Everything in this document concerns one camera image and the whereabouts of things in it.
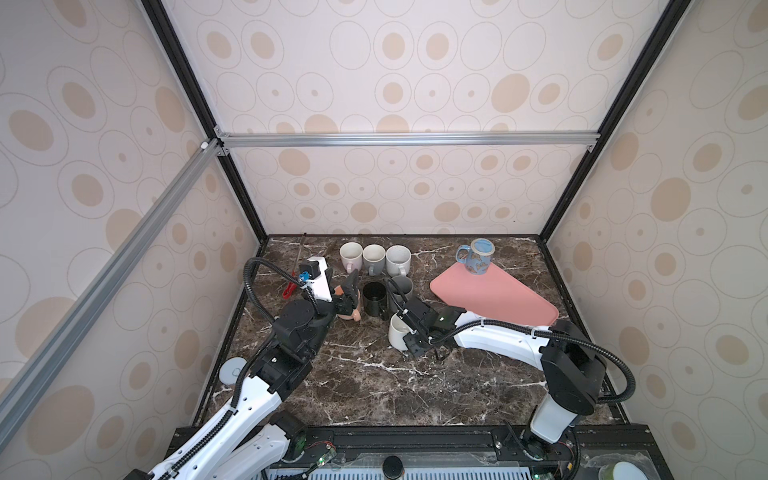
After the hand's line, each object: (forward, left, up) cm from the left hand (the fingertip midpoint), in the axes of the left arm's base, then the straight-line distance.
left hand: (353, 268), depth 66 cm
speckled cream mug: (+25, -11, -28) cm, 39 cm away
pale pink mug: (+28, +6, -29) cm, 40 cm away
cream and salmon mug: (+3, +2, -27) cm, 28 cm away
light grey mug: (+27, -2, -29) cm, 40 cm away
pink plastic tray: (+15, -45, -36) cm, 59 cm away
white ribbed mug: (-3, -10, -25) cm, 27 cm away
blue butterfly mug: (+24, -38, -26) cm, 52 cm away
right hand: (-4, -15, -30) cm, 34 cm away
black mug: (+11, -3, -31) cm, 33 cm away
